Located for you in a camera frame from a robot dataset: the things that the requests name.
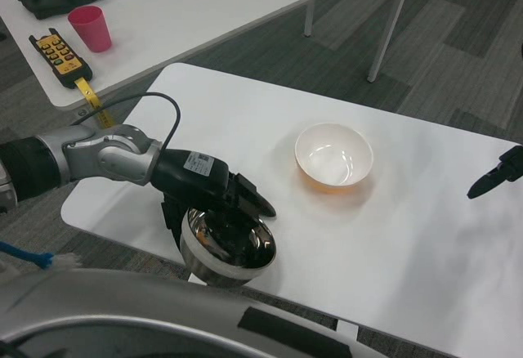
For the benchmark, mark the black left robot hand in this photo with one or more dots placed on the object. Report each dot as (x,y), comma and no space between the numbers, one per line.
(192,182)

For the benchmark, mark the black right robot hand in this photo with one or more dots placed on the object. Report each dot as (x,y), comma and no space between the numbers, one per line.
(506,168)

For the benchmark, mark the shiny metal bowl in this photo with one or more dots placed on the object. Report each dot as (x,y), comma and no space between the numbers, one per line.
(229,268)

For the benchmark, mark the white bowl orange outside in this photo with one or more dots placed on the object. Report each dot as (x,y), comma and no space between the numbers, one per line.
(333,149)

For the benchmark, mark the silver robot chest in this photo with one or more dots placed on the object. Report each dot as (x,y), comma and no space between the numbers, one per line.
(122,313)

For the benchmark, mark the blue white brush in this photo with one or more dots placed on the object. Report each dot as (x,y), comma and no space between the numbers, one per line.
(43,259)

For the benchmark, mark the white side table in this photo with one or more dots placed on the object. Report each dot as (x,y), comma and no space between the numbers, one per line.
(388,35)

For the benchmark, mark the pink plastic cup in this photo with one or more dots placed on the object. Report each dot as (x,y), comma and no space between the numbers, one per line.
(90,31)

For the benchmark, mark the yellow black remote control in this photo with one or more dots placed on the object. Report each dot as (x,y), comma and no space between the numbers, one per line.
(57,55)

